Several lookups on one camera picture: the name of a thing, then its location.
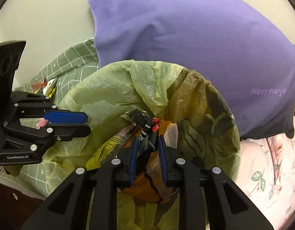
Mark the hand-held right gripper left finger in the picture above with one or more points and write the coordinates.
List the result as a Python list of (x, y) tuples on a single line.
[(133, 160)]

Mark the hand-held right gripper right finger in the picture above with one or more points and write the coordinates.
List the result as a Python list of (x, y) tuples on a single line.
[(163, 160)]

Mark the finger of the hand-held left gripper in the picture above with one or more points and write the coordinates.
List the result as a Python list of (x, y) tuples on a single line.
[(70, 131), (66, 117)]

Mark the pink caterpillar toy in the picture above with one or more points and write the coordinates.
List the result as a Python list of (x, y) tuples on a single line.
[(42, 123)]

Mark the yellow snack wrapper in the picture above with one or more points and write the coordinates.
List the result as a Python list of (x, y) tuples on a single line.
[(106, 151)]

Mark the orange snack wrapper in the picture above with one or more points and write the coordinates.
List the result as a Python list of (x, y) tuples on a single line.
[(147, 186)]

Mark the dark snack wrapper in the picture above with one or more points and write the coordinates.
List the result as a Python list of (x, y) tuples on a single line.
[(147, 134)]

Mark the gold foil wrapper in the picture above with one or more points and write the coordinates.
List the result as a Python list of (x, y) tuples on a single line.
[(51, 87)]

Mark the red snack packet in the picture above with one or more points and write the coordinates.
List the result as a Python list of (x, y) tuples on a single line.
[(38, 87)]

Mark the bin with yellow liner bag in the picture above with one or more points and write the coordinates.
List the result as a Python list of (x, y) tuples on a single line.
[(109, 93)]

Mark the green checked tablecloth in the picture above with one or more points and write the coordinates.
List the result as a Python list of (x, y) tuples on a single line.
[(66, 60)]

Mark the pink floral blanket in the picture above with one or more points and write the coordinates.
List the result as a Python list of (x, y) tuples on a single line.
[(269, 184)]

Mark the purple pillow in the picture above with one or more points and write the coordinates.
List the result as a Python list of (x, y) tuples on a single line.
[(185, 40)]

